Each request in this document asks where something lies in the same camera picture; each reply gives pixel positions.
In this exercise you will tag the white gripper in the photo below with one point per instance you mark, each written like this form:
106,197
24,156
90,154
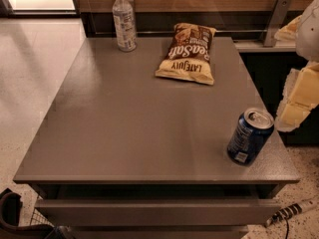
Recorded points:
309,34

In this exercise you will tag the blue pepsi can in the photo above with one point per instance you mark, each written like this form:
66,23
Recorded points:
254,128

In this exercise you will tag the clear plastic water bottle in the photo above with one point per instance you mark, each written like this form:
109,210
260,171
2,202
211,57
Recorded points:
125,25

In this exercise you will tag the Late July chip bag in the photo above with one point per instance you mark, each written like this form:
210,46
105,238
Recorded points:
188,56

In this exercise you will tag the grey cabinet drawer front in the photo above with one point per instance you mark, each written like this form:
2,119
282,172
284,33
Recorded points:
158,212

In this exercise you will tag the metal shelf bracket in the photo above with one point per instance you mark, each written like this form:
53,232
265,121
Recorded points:
276,19

